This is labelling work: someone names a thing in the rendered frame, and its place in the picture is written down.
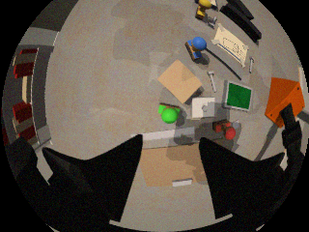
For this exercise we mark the yellow rubber stamp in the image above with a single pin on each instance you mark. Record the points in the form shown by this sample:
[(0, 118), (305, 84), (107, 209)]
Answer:
[(202, 6)]

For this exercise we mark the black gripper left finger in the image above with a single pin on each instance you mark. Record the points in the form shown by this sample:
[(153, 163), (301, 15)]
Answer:
[(108, 177)]

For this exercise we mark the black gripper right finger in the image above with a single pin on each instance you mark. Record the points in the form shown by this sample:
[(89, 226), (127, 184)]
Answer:
[(230, 176)]

